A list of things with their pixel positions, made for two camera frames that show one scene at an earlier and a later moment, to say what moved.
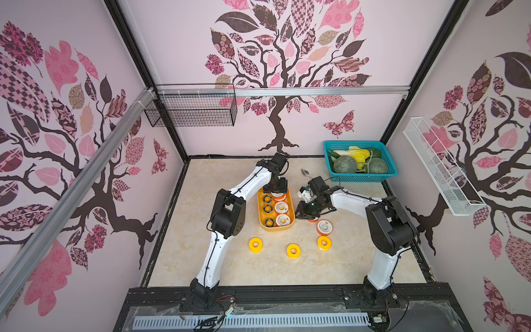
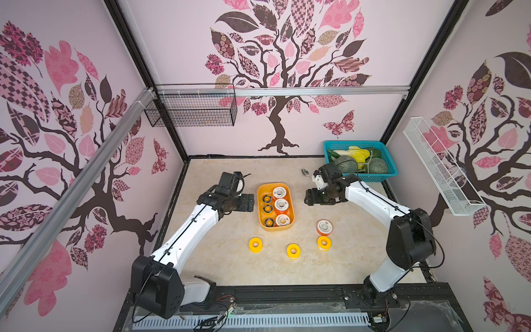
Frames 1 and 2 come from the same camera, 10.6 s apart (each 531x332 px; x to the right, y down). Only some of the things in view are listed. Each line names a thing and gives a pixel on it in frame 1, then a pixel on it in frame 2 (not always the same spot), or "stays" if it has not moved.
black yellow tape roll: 267,198 stays
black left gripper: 281,187 -> 246,203
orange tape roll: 278,197 stays
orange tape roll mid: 283,220 stays
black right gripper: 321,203 -> 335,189
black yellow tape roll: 269,223 stays
